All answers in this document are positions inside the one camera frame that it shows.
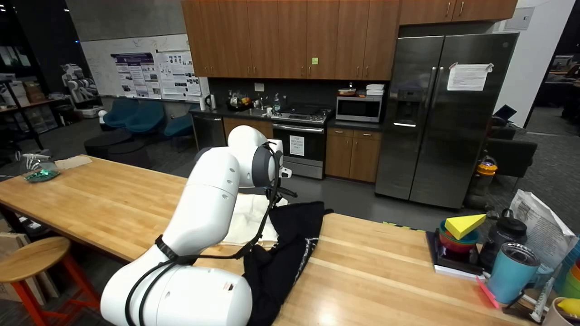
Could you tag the teal tumbler cup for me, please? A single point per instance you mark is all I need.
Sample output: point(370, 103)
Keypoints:
point(513, 269)

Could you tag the stacked colourful cups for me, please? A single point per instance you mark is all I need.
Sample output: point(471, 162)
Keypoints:
point(462, 251)

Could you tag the white paper on refrigerator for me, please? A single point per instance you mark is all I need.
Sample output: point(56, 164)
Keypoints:
point(468, 77)

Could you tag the white mug yellow item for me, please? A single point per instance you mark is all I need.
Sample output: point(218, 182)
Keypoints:
point(562, 313)

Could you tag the plastic bag with green item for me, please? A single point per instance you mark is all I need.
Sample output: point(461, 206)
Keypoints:
point(38, 168)

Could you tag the stainless steel oven range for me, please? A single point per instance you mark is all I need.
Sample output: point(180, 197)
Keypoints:
point(303, 135)

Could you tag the wooden upper cabinets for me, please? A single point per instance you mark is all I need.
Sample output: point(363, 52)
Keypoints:
point(316, 39)

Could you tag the silver microwave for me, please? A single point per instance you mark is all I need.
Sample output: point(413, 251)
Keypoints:
point(357, 110)

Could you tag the wooden stool red legs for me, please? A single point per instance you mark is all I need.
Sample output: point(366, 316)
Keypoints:
point(38, 258)

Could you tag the white plastic bag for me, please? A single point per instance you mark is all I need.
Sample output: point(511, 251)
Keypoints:
point(548, 237)

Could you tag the wall poster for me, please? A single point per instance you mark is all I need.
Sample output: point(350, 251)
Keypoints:
point(158, 75)

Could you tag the black water bottle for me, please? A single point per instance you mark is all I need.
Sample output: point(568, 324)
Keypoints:
point(506, 229)

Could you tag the wooden lower cabinet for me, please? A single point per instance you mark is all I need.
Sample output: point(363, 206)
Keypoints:
point(352, 153)

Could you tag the black shirt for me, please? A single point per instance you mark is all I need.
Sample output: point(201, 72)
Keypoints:
point(274, 273)

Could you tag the stainless steel refrigerator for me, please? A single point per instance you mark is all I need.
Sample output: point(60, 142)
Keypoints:
point(433, 137)

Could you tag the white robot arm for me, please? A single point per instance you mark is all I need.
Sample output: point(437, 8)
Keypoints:
point(163, 287)

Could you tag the teal armchair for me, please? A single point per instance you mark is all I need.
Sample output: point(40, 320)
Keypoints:
point(145, 119)

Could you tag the white folded cloth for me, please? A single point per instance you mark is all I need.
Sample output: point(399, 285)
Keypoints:
point(247, 217)

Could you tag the yellow foam wedge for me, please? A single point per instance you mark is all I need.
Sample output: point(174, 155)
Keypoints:
point(462, 226)

